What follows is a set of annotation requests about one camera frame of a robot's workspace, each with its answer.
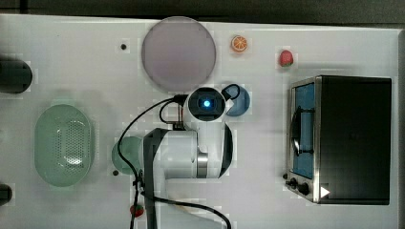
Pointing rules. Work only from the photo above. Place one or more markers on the black cylinder at left edge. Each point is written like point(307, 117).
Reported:
point(15, 77)

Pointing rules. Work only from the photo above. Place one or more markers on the grey round plate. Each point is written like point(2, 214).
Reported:
point(178, 54)

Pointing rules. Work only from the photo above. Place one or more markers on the green round bowl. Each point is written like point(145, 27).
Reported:
point(129, 148)

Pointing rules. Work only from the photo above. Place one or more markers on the blue round bowl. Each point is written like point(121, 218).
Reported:
point(240, 98)

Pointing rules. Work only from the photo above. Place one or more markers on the orange slice toy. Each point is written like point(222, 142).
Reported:
point(238, 43)

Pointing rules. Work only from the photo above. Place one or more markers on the silver toaster oven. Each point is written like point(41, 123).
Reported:
point(340, 139)

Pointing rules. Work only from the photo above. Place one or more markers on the small red strawberry toy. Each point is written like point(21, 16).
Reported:
point(136, 210)

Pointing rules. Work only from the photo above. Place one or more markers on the green oval strainer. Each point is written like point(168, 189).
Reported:
point(63, 145)

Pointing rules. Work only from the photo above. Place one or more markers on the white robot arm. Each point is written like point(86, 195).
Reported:
point(201, 148)

